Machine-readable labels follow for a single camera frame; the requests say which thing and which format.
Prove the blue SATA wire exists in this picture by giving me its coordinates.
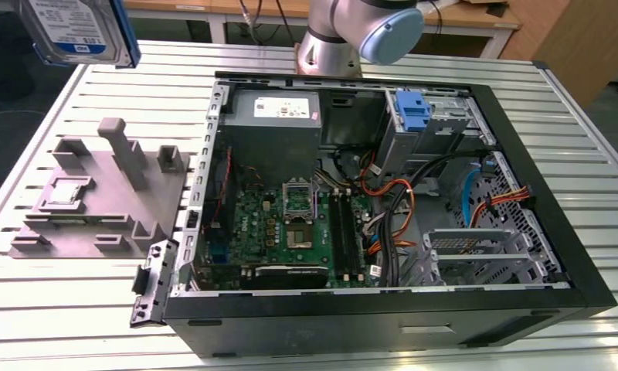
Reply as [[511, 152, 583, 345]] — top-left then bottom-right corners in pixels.
[[460, 151, 496, 230]]

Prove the black PC case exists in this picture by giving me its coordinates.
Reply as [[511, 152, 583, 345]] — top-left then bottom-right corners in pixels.
[[160, 70, 618, 359]]

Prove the red black twisted wire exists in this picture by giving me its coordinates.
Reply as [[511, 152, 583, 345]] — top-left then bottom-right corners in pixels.
[[207, 146, 235, 229]]

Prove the grey parts rack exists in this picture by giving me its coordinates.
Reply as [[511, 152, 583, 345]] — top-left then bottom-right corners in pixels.
[[6, 117, 196, 259]]

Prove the thin blue cable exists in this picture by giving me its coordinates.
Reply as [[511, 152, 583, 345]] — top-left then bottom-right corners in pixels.
[[0, 109, 47, 124]]

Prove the yellow black wire bundle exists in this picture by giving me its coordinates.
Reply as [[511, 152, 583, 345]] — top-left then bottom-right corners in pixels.
[[311, 166, 364, 191]]

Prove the orange red yellow power wire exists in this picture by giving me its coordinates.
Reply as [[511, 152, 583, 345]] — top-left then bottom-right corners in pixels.
[[467, 185, 539, 230]]

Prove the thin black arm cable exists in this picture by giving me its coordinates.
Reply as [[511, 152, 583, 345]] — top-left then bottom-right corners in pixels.
[[238, 0, 292, 46]]

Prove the black RAM slot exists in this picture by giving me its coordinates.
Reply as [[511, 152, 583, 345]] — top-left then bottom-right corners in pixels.
[[330, 187, 348, 281], [343, 187, 364, 281]]

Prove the thin multicoloured fan wire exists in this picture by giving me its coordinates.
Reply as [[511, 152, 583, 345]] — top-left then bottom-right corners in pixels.
[[238, 164, 264, 183]]

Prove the grey card retainer bracket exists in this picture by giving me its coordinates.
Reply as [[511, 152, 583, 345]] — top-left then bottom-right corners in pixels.
[[128, 238, 179, 329]]

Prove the wooden top white desk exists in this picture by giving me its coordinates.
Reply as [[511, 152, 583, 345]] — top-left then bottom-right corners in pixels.
[[219, 0, 524, 59], [123, 0, 224, 43]]

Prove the metal socket cover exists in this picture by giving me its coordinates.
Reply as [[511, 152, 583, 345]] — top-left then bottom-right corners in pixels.
[[280, 178, 318, 225]]

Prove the green RAM stick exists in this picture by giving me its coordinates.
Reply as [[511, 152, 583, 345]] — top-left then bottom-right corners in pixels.
[[45, 216, 102, 225]]

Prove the grey power supply unit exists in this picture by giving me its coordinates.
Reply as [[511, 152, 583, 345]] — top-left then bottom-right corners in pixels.
[[219, 89, 324, 186]]

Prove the black office chair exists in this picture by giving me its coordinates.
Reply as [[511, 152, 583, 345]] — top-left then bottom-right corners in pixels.
[[0, 11, 38, 102]]

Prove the black graphics card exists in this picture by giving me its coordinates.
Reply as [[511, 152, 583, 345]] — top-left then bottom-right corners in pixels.
[[238, 264, 330, 291]]

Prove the thick black cable bundle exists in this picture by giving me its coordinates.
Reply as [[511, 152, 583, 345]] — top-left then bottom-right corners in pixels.
[[379, 149, 491, 288]]

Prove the hard disk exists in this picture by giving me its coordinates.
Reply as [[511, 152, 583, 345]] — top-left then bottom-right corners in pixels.
[[17, 0, 140, 70]]

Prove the orange red wire bundle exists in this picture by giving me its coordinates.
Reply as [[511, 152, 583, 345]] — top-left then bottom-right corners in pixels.
[[359, 151, 418, 257]]

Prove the black case fan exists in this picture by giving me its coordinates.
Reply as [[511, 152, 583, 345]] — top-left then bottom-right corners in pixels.
[[204, 148, 235, 233]]

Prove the metal optical drive cage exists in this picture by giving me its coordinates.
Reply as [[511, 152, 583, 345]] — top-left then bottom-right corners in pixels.
[[375, 89, 498, 179]]

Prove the green motherboard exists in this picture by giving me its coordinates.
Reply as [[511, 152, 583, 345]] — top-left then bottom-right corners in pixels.
[[194, 175, 387, 291]]

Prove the CPU socket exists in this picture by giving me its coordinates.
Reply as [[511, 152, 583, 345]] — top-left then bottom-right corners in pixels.
[[283, 226, 315, 251]]

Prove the silver CPU chip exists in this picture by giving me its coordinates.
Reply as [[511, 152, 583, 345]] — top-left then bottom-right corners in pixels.
[[49, 183, 83, 204]]

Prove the wooden cabinet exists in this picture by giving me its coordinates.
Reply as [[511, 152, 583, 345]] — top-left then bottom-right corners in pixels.
[[502, 0, 618, 111]]

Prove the blue plastic drive latch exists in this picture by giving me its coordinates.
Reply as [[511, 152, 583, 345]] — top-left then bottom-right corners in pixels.
[[395, 90, 424, 117], [400, 114, 432, 133]]

